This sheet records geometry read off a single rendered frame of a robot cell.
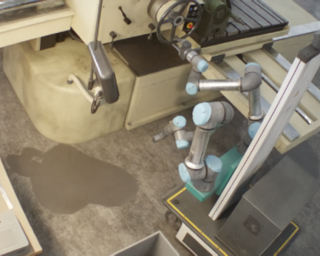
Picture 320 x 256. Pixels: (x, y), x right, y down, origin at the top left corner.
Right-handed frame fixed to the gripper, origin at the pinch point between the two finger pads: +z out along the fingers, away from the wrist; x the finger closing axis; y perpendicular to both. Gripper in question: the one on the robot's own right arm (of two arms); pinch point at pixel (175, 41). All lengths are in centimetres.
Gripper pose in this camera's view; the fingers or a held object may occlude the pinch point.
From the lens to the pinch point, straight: 293.0
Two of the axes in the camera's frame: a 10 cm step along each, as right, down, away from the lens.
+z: -5.9, -6.6, 4.6
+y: -8.0, 3.8, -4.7
